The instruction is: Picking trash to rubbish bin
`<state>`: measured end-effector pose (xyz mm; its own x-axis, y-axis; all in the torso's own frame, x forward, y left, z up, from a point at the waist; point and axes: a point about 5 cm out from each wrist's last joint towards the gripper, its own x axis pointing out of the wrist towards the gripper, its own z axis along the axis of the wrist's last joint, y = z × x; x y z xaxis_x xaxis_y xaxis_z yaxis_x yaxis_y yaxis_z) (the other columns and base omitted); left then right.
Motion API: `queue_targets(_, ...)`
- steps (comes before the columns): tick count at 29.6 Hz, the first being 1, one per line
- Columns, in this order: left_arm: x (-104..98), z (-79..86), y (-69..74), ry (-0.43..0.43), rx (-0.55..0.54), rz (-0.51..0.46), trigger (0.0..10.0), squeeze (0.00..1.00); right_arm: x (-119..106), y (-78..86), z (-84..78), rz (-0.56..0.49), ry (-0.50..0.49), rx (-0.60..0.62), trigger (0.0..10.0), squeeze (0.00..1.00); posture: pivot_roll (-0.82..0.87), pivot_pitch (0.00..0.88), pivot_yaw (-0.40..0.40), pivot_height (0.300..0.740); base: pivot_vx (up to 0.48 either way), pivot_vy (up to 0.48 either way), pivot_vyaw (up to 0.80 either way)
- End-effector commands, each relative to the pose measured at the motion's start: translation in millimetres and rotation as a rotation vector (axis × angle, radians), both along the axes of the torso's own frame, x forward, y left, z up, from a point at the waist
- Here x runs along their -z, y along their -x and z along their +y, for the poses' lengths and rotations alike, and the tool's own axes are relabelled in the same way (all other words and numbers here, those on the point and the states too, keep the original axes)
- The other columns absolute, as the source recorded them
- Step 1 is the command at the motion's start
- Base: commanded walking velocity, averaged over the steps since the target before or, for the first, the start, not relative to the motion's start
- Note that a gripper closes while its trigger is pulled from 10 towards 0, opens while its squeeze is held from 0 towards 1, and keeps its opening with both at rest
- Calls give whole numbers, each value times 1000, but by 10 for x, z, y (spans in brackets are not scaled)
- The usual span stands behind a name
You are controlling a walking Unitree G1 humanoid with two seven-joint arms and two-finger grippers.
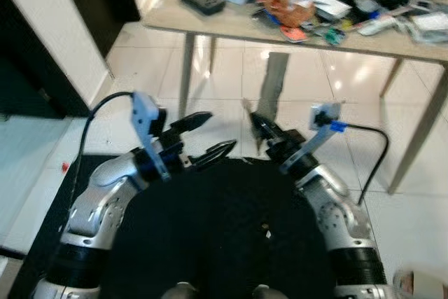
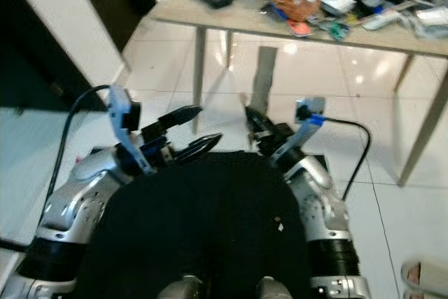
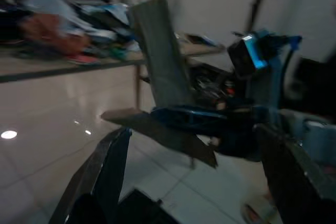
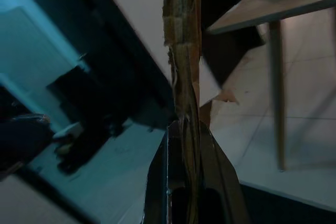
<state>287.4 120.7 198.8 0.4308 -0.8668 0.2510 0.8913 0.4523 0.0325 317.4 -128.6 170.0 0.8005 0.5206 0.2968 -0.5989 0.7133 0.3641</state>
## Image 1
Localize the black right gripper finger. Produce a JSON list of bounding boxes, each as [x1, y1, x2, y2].
[[248, 111, 275, 143], [260, 118, 286, 144]]

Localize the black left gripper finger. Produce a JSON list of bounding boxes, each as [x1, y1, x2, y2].
[[190, 140, 237, 171], [168, 111, 213, 137]]

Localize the grey flat strip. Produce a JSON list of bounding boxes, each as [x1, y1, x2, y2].
[[258, 52, 290, 123]]

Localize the black robot torso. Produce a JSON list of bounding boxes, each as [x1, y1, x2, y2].
[[98, 158, 340, 299]]

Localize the orange red card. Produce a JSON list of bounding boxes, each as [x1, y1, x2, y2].
[[279, 25, 309, 43]]

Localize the beige wooden table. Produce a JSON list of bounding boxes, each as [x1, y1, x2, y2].
[[142, 0, 448, 195]]

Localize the brown crumpled paper bag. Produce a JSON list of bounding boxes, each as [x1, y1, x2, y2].
[[261, 0, 317, 28]]

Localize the white flat package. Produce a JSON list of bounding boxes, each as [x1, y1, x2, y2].
[[311, 0, 352, 21]]

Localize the grey left robot leg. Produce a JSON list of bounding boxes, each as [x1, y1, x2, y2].
[[164, 281, 201, 299]]

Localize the grey robot leg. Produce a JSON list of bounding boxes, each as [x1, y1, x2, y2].
[[251, 284, 289, 299], [164, 281, 201, 299]]

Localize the grey right robot leg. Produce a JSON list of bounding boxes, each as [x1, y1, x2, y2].
[[251, 284, 289, 299]]

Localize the white remote control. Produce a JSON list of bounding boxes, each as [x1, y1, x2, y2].
[[356, 15, 401, 37]]

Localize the white plastic box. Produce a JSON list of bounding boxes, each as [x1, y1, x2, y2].
[[412, 12, 448, 43]]

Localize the person's foot in slipper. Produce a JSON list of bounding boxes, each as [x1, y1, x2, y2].
[[393, 267, 448, 299]]

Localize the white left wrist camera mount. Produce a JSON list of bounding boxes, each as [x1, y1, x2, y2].
[[130, 92, 171, 181]]

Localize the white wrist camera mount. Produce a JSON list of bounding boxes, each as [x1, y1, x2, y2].
[[130, 92, 171, 181], [282, 102, 348, 172]]

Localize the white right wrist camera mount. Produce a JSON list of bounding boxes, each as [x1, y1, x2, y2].
[[282, 102, 348, 172]]

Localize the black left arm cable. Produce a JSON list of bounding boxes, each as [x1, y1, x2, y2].
[[72, 91, 135, 198]]

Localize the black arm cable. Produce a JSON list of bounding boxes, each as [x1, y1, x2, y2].
[[72, 91, 135, 198], [343, 123, 391, 206]]

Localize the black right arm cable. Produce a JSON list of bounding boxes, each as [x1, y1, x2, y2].
[[343, 123, 391, 206]]

